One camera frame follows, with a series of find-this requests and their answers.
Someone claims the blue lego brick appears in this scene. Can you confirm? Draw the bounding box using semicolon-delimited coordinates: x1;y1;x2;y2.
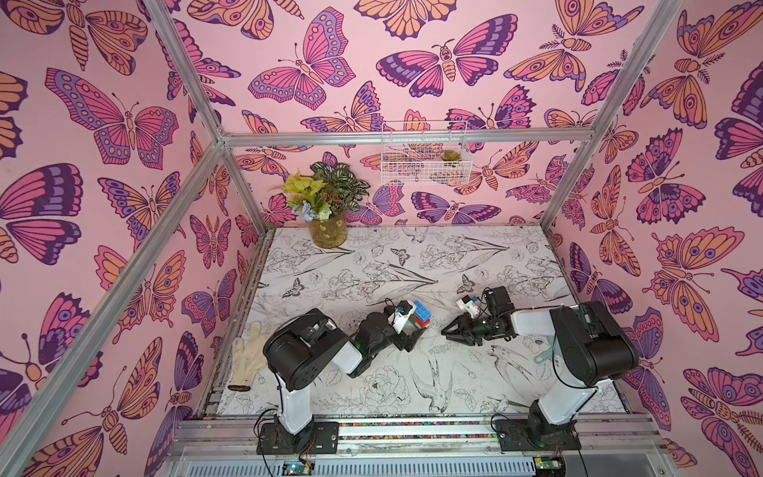
414;300;431;320

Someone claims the red lego brick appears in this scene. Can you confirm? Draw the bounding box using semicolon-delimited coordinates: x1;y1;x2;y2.
412;315;431;328

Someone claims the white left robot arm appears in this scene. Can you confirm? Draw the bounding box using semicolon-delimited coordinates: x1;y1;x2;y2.
256;300;431;456

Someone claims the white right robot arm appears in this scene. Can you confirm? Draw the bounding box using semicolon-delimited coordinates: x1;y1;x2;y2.
441;286;639;451

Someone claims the cream work glove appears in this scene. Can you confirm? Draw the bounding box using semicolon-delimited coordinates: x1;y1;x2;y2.
227;322;269;392

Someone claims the potted plant in glass vase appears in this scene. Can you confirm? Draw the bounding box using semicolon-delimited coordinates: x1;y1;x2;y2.
281;156;371;250

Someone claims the white wire basket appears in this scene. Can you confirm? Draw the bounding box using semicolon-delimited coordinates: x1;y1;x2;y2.
378;128;473;187

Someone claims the aluminium frame top crossbar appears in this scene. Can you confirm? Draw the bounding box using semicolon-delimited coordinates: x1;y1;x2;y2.
223;128;594;147

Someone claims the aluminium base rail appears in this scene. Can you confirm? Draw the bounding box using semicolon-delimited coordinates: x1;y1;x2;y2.
163;413;679;476

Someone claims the aluminium frame post back left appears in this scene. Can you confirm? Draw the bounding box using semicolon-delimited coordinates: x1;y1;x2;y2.
142;0;267;231

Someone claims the aluminium frame post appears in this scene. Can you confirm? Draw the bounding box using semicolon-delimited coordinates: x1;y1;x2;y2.
540;0;684;232
142;0;267;231

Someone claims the aluminium frame post back right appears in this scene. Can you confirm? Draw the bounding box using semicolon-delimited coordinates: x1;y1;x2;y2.
540;0;684;232

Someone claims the aluminium frame left diagonal beam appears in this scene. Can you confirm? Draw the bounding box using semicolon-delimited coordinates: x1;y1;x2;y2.
1;141;225;476

